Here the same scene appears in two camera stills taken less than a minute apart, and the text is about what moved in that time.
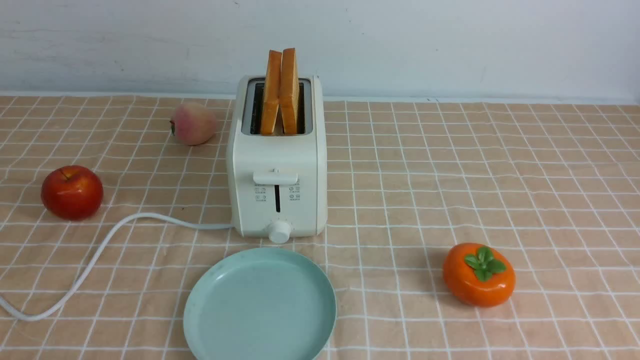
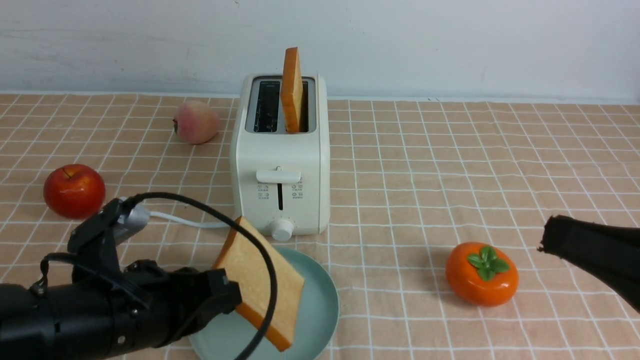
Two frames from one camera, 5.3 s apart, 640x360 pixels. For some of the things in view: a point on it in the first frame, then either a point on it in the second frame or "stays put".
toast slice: [289, 101] stays put
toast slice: [272, 91] to [246, 265]
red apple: [72, 193] stays put
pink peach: [193, 124] stays put
